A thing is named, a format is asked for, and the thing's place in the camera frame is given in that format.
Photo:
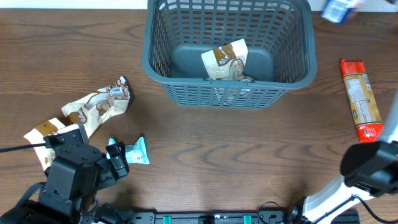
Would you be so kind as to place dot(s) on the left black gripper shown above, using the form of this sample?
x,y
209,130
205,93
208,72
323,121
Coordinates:
x,y
110,173

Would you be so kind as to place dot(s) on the beige snack bag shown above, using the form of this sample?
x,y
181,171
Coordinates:
x,y
227,62
36,136
96,108

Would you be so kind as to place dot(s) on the grey plastic basket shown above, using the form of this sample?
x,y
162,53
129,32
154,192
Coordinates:
x,y
279,36

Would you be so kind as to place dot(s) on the blue Kleenex tissue pack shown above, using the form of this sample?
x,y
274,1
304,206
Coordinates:
x,y
337,11

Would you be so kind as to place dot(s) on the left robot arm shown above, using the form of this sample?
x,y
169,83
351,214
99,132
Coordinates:
x,y
69,193

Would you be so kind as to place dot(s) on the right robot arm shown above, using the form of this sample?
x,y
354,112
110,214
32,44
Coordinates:
x,y
367,171

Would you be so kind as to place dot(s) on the teal snack packet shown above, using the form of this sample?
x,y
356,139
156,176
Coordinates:
x,y
137,153

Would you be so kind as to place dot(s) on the red spaghetti packet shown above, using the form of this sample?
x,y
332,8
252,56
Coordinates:
x,y
363,106

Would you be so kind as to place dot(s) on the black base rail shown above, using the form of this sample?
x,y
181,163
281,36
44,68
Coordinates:
x,y
217,217

